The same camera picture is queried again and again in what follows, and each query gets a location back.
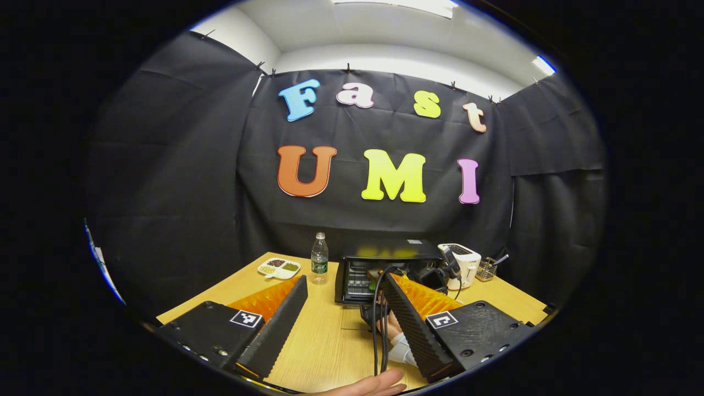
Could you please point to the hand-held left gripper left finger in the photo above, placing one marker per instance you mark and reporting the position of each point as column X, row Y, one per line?
column 280, row 324

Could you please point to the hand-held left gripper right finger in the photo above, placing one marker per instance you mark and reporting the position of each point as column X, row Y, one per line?
column 410, row 324

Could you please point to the black electric oven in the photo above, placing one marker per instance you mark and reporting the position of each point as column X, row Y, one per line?
column 423, row 250

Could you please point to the white toaster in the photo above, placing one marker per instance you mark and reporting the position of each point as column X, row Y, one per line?
column 470, row 264

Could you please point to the metal spoon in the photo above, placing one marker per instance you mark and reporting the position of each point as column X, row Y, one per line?
column 501, row 259

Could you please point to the white divided seasoning dish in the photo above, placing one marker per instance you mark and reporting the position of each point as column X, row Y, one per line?
column 279, row 268

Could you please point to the black backdrop cloth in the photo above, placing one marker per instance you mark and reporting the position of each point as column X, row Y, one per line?
column 341, row 132

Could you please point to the row of black cloth clips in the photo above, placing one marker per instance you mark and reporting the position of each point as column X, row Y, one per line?
column 347, row 69

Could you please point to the small ceiling light panel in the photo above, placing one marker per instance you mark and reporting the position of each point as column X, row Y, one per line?
column 543, row 65

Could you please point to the large ceiling light panel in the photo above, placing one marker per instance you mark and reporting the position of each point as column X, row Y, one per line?
column 401, row 5

